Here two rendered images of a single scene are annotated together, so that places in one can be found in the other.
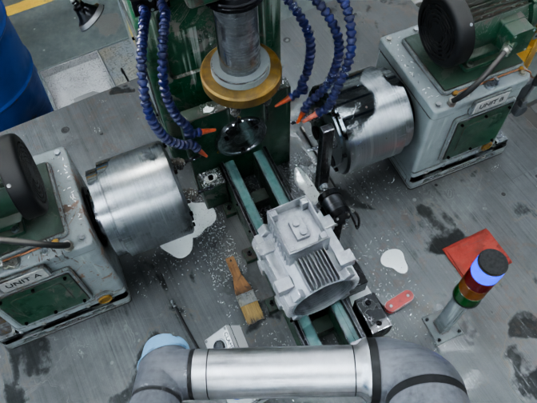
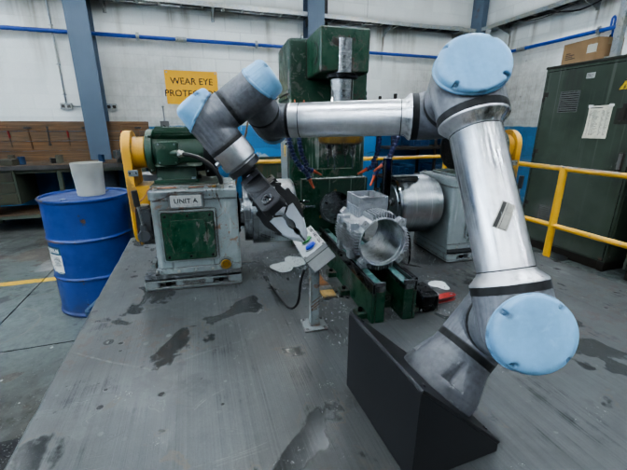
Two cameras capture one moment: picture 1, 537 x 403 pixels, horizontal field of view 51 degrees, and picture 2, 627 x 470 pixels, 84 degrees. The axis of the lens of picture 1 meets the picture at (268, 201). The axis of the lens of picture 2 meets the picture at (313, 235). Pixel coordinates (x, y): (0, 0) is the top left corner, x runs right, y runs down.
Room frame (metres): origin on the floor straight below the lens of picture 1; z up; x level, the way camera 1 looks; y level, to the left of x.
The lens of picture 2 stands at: (-0.62, -0.03, 1.36)
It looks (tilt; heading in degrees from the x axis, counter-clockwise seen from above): 17 degrees down; 7
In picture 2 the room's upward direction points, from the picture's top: straight up
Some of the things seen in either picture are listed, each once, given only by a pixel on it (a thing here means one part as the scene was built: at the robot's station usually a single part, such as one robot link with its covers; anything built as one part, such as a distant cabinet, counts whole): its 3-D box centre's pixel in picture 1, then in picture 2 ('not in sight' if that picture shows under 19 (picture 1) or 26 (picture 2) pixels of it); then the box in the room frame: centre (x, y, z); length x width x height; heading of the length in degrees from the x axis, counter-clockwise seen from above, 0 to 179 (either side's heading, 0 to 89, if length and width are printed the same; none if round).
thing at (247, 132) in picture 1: (241, 137); (335, 207); (0.92, 0.06, 1.01); 0.15 x 0.02 x 0.15; 111
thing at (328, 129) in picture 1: (324, 160); (385, 191); (0.76, -0.14, 1.12); 0.04 x 0.03 x 0.26; 21
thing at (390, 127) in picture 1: (367, 116); (413, 202); (0.95, -0.28, 1.04); 0.41 x 0.25 x 0.25; 111
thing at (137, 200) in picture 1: (123, 205); (257, 211); (0.71, 0.36, 1.04); 0.37 x 0.25 x 0.25; 111
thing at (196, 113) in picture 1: (234, 129); (331, 214); (0.98, 0.09, 0.97); 0.30 x 0.11 x 0.34; 111
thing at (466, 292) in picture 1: (475, 284); not in sight; (0.43, -0.44, 1.10); 0.06 x 0.06 x 0.04
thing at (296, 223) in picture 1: (297, 231); (366, 203); (0.58, -0.06, 1.11); 0.12 x 0.11 x 0.07; 22
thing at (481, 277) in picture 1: (488, 268); not in sight; (0.43, -0.44, 1.19); 0.06 x 0.06 x 0.04
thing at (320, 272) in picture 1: (304, 262); (369, 233); (0.54, -0.08, 1.01); 0.20 x 0.19 x 0.19; 22
